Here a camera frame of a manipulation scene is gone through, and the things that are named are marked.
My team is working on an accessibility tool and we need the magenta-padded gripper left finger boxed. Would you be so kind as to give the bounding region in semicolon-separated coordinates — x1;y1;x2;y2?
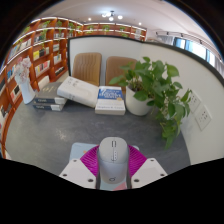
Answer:
58;145;101;191

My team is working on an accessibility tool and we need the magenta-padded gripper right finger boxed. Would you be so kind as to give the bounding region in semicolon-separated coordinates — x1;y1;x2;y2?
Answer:
127;145;169;190

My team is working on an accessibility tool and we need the white computer mouse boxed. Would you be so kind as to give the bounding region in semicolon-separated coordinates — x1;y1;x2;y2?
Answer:
96;136;130;185

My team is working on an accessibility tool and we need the sun and cloud mouse pad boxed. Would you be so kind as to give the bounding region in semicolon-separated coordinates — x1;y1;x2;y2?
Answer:
68;142;141;192

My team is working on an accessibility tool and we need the green plant in white pot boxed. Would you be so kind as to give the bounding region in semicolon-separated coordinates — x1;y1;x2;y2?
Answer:
108;56;193;150

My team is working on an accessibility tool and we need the thick dark hardcover book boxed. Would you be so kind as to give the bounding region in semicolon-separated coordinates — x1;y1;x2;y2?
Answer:
34;81;68;105
32;100;65;112

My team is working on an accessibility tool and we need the blue and white book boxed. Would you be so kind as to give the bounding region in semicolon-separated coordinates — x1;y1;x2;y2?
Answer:
94;85;127;116

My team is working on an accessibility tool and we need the thick white book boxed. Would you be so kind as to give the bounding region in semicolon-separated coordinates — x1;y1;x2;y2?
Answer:
56;76;100;109

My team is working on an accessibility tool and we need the white pitcher vase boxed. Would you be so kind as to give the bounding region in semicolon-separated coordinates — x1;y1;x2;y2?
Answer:
14;74;36;105

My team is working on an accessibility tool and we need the tan upholstered chair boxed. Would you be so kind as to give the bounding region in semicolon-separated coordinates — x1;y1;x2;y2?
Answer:
72;52;103;87
105;55;138;94

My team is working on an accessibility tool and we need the pink white flower bouquet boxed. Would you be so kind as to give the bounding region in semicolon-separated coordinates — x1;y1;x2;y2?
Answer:
13;56;33;84

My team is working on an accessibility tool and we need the orange shelf unit with books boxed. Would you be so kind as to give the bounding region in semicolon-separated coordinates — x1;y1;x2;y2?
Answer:
0;16;148;158

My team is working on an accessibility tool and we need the ceiling light cluster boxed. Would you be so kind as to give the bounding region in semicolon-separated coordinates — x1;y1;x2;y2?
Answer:
101;10;124;22

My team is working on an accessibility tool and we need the white wall socket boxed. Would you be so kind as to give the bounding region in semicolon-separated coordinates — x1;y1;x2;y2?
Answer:
187;92;202;114
194;104;213;131

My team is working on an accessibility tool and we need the window with dark frame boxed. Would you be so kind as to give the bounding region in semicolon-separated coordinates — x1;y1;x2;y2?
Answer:
155;30;224;76

